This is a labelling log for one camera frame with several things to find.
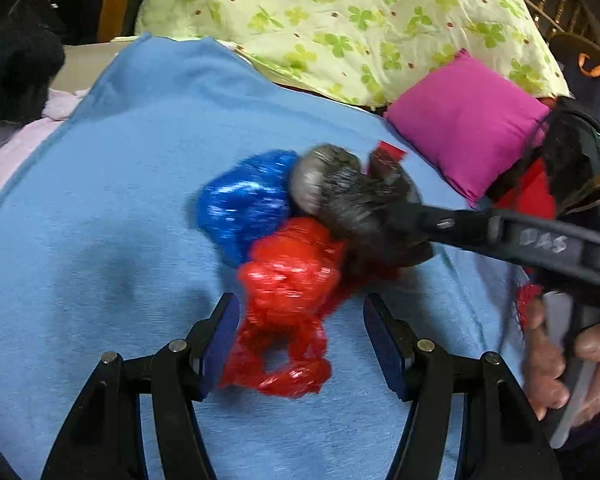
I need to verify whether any person's right hand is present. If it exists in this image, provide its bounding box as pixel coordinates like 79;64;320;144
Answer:
524;305;600;418

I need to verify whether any green clover quilt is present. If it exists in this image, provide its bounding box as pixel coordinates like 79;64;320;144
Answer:
135;0;571;108

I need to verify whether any red plastic bag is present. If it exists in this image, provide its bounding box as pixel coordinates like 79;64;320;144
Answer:
220;215;351;401

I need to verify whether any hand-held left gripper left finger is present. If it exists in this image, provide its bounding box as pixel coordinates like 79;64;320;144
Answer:
40;292;241;480

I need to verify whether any black jacket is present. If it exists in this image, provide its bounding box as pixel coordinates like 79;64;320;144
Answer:
0;0;66;128

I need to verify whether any black plastic bag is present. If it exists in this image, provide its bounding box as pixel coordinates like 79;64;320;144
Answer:
287;142;436;268

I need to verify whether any small red wrapper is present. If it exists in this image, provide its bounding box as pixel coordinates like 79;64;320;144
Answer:
370;140;406;166

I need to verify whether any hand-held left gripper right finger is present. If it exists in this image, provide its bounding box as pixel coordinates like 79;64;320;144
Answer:
364;294;563;480

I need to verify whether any wooden cabinet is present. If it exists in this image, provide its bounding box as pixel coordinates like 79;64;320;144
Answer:
10;0;146;43

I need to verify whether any red plastic basket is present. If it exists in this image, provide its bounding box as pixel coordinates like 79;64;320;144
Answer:
515;280;548;333

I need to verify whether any navy bag with orange handles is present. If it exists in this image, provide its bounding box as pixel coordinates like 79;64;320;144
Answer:
550;35;600;126

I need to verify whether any blue blanket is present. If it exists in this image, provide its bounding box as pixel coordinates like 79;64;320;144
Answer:
0;34;536;480

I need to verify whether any pink pillow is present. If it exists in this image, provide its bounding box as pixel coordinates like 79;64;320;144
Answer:
384;50;551;206

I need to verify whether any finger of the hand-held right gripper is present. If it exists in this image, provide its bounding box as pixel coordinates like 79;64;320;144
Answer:
415;202;506;251

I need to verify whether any red paper bag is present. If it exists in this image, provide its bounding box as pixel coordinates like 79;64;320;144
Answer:
490;155;561;221

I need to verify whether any blue plastic bag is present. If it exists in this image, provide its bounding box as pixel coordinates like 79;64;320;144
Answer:
195;149;301;268

